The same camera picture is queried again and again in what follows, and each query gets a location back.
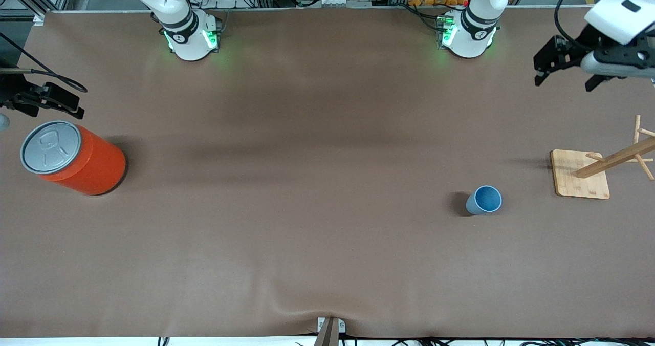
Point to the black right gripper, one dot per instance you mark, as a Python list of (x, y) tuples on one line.
[(11, 91)]

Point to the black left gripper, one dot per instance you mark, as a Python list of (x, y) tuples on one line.
[(584, 43)]

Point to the light blue plastic cup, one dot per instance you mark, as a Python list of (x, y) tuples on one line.
[(486, 200)]

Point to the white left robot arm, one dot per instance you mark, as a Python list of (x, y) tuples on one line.
[(473, 36)]

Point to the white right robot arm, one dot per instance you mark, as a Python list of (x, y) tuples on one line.
[(187, 34)]

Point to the orange can with grey lid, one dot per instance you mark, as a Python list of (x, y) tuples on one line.
[(87, 164)]

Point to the wooden mug tree stand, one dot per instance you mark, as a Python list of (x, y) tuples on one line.
[(581, 179)]

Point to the white connector block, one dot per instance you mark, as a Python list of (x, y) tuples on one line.
[(343, 1)]

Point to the metal camera pole bracket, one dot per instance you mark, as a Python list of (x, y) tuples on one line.
[(330, 330)]

